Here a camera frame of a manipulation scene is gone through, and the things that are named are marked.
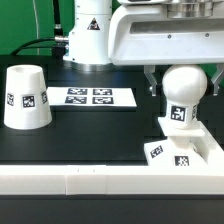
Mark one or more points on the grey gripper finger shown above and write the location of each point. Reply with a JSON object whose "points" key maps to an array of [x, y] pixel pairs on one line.
{"points": [[213, 87]]}

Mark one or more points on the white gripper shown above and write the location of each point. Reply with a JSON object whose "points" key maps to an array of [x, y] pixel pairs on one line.
{"points": [[160, 32]]}

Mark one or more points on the white lamp bulb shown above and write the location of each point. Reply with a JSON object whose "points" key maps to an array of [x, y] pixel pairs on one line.
{"points": [[183, 87]]}

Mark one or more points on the white lamp base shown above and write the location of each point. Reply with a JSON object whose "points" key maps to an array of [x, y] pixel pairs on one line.
{"points": [[177, 150]]}

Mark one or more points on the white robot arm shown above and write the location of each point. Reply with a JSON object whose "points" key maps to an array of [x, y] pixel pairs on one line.
{"points": [[88, 39]]}

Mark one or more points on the white lamp shade cone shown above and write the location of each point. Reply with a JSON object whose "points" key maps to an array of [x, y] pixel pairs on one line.
{"points": [[26, 101]]}

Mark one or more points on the white marker sheet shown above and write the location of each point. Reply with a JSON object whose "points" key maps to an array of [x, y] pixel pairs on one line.
{"points": [[83, 96]]}

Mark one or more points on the white L-shaped fence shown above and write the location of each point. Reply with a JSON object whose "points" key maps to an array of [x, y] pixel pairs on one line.
{"points": [[114, 180]]}

